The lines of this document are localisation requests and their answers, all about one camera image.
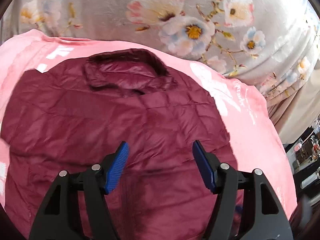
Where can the maroon puffer jacket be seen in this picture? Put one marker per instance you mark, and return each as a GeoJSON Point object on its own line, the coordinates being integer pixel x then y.
{"type": "Point", "coordinates": [75, 114]}

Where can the grey floral bed sheet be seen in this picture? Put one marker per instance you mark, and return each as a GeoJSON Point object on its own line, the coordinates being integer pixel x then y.
{"type": "Point", "coordinates": [270, 44]}

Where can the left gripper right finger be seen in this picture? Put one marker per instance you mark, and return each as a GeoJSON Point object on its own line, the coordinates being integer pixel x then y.
{"type": "Point", "coordinates": [262, 216]}

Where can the dark cluttered shelf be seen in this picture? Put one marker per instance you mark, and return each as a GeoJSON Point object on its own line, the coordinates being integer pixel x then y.
{"type": "Point", "coordinates": [303, 156]}

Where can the pink blanket with white prints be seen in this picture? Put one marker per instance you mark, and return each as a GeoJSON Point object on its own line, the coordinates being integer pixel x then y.
{"type": "Point", "coordinates": [254, 139]}

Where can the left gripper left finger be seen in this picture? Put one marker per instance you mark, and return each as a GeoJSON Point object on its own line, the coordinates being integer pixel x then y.
{"type": "Point", "coordinates": [58, 216]}

